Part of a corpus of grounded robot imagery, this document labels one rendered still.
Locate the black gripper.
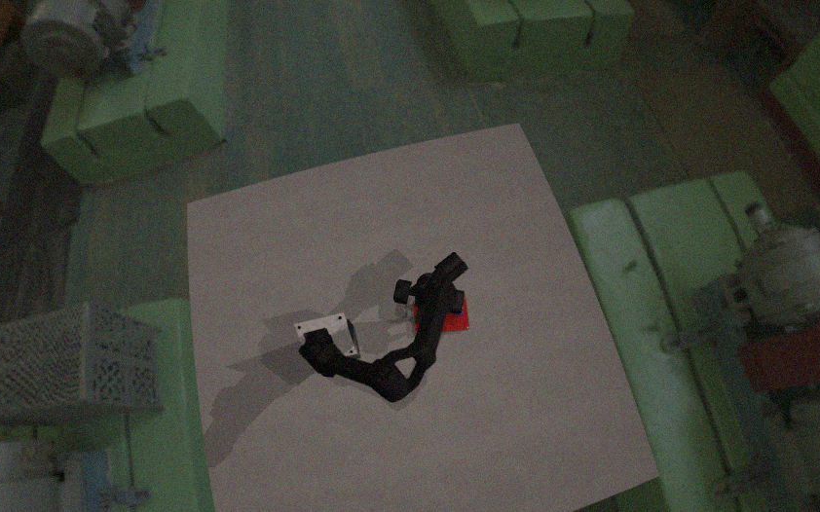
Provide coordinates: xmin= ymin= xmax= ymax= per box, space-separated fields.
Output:
xmin=393 ymin=279 xmax=466 ymax=313

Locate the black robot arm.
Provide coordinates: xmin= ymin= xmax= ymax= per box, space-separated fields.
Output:
xmin=298 ymin=252 xmax=468 ymax=402

